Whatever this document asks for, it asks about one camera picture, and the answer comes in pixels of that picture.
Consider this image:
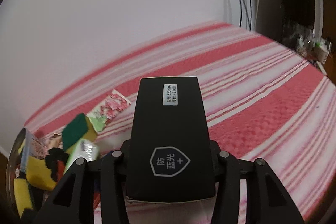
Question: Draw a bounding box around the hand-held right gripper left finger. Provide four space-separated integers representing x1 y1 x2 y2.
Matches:
33 140 132 224

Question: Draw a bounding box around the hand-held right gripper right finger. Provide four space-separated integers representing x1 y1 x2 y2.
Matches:
210 140 306 224

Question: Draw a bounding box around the green and yellow sponge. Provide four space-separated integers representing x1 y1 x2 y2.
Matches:
62 113 98 151

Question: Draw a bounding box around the black glasses case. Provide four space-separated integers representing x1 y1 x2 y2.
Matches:
126 77 216 201

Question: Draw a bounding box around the pink floral packet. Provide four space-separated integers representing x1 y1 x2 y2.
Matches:
104 90 132 119

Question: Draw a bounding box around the metal bowl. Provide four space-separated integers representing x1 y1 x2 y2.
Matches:
5 127 101 220

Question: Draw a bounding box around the red striped cloth desktop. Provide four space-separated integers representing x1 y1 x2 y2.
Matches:
24 20 336 224

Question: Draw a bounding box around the white and green tube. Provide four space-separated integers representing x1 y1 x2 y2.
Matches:
64 139 100 170

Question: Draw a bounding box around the light green packet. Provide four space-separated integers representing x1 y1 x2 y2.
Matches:
86 106 111 132

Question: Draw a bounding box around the blurred desk clutter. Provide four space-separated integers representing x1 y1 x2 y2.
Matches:
285 25 332 65

